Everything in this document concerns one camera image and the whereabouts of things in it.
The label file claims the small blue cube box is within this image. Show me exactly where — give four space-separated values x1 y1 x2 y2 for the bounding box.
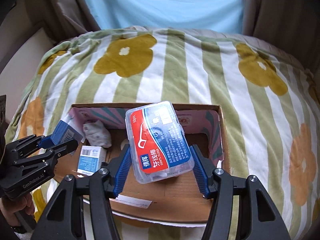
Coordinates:
50 120 83 145

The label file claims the clear dental floss box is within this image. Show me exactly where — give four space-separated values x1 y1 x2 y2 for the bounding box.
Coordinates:
125 101 194 184

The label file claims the person's left hand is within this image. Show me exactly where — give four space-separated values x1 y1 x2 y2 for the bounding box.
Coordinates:
1 193 35 226

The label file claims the white blue barcode box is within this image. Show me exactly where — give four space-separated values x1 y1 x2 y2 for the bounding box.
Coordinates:
77 145 107 176

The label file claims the white patterned tissue pack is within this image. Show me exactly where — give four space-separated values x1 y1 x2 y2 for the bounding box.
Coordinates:
83 120 112 148

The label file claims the pink teal cardboard box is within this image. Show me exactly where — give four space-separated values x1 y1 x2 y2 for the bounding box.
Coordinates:
57 103 229 226

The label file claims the striped floral blanket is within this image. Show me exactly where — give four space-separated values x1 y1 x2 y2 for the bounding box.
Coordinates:
6 27 319 239

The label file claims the brown curtain left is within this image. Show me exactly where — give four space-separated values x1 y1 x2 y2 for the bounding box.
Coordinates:
24 0 100 42

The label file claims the brown curtain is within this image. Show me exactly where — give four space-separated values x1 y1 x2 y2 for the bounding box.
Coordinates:
24 0 100 42
241 0 320 71

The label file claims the brown curtain right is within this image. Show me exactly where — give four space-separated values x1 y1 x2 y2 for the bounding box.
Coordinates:
241 0 320 71

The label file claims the light blue curtain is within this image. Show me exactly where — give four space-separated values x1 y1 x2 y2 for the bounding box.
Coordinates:
85 0 244 34

